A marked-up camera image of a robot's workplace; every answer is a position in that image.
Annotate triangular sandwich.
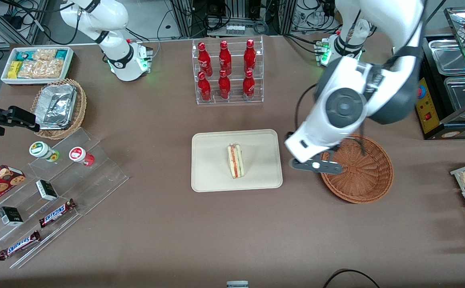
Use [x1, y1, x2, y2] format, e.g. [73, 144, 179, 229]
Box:
[227, 143, 246, 179]

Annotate brown wicker basket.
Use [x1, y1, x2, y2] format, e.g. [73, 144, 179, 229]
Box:
[319, 134, 394, 204]

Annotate light wicker basket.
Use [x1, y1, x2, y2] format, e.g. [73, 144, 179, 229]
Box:
[30, 78, 87, 140]

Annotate cream plastic tray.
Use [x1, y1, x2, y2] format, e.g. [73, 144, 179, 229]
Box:
[191, 129, 283, 193]

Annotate green lid jar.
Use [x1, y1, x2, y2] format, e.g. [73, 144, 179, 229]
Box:
[29, 141, 60, 162]

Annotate yellow snack packet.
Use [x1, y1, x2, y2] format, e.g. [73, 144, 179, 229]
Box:
[8, 61, 23, 79]

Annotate clear cracker bag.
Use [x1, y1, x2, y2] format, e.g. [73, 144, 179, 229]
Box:
[18, 60, 53, 78]
[32, 49, 58, 62]
[50, 59, 66, 78]

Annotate red lid jar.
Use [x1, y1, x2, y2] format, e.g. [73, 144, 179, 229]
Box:
[69, 147, 95, 166]

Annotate small black box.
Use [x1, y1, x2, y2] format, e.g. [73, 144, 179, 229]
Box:
[36, 180, 58, 201]
[0, 206, 24, 227]

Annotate white snack bin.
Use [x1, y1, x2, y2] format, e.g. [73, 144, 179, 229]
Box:
[0, 46, 74, 86]

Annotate clear acrylic stepped stand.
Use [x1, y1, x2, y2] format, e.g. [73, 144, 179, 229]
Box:
[0, 127, 129, 269]

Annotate red cola bottle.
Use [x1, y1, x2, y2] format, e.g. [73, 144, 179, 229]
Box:
[198, 71, 212, 102]
[243, 70, 255, 100]
[219, 40, 232, 76]
[198, 42, 213, 76]
[218, 70, 231, 100]
[244, 39, 257, 74]

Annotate clear acrylic bottle rack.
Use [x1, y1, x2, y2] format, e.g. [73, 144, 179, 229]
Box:
[192, 35, 264, 106]

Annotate Snickers chocolate bar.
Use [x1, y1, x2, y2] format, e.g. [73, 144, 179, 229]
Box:
[0, 230, 41, 261]
[38, 199, 76, 228]

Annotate food warmer display cabinet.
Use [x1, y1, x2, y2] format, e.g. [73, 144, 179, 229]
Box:
[414, 7, 465, 140]

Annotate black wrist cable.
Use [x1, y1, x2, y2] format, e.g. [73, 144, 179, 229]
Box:
[294, 82, 318, 134]

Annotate black floor cable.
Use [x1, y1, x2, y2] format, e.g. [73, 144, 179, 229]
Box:
[323, 269, 381, 288]

